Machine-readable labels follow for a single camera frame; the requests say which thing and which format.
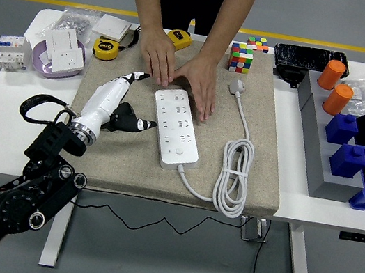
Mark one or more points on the person's right hand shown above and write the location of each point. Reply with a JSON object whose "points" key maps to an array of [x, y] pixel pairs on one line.
{"points": [[158, 54]]}

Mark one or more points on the person's left hand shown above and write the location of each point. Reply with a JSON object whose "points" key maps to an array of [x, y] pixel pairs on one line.
{"points": [[200, 83]]}

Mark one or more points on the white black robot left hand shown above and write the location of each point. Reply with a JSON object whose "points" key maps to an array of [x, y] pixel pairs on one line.
{"points": [[108, 98]]}

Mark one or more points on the black power adapter plug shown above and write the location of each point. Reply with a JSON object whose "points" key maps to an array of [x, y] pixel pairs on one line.
{"points": [[127, 110]]}

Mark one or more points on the white power strip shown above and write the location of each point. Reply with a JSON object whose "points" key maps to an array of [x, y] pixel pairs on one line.
{"points": [[176, 132]]}

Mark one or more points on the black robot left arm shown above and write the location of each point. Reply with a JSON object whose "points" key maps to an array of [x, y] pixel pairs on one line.
{"points": [[14, 209]]}

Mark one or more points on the person's left forearm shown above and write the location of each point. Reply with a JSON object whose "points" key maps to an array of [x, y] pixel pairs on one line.
{"points": [[229, 21]]}

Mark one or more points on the square yellow tape measure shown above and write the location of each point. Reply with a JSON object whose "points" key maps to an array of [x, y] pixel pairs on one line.
{"points": [[182, 39]]}

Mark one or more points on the large colourful puzzle cube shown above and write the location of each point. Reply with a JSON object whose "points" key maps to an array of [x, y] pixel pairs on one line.
{"points": [[241, 58]]}

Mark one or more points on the round yellow tape measure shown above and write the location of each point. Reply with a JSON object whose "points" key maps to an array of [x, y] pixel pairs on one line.
{"points": [[106, 49]]}

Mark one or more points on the small colourful puzzle cube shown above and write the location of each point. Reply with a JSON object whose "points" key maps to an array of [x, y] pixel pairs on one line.
{"points": [[258, 44]]}

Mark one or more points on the purple bowl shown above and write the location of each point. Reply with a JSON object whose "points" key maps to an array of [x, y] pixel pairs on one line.
{"points": [[41, 65]]}

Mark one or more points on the clear bag of screws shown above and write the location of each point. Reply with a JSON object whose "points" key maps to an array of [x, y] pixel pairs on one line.
{"points": [[75, 20]]}

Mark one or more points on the small black device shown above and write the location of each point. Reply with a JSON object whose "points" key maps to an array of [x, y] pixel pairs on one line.
{"points": [[288, 75]]}

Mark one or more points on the beige fabric mat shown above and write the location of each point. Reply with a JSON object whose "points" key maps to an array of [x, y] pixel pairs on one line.
{"points": [[267, 158]]}

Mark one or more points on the white circuit breaker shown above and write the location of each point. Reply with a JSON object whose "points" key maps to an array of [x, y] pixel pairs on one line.
{"points": [[13, 52]]}

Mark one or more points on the black glossy tray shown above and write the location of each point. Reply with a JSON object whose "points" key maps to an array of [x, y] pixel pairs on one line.
{"points": [[306, 57]]}

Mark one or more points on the orange cylinder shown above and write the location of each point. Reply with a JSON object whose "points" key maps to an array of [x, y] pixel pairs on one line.
{"points": [[338, 100], [331, 74]]}

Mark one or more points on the grey stepped block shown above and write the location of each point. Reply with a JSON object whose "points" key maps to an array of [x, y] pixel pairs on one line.
{"points": [[319, 160]]}

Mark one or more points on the blue block with knob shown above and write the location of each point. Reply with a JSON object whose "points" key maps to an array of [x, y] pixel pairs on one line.
{"points": [[347, 163], [341, 129]]}

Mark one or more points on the clear plastic bag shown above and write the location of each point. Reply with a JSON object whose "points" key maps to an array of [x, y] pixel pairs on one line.
{"points": [[361, 92]]}

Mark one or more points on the black table control panel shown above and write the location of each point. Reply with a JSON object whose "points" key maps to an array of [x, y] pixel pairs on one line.
{"points": [[364, 238]]}

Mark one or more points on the white wall socket panel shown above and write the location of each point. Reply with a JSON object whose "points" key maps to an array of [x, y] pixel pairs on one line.
{"points": [[70, 60]]}

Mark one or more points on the white flat switch box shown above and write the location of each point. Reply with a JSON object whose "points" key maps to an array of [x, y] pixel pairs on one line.
{"points": [[111, 26]]}

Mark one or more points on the white wall switch panel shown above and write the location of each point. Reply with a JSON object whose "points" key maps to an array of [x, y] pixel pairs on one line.
{"points": [[63, 39]]}

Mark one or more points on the metal bracket under table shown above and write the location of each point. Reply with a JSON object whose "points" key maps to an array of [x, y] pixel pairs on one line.
{"points": [[252, 230]]}

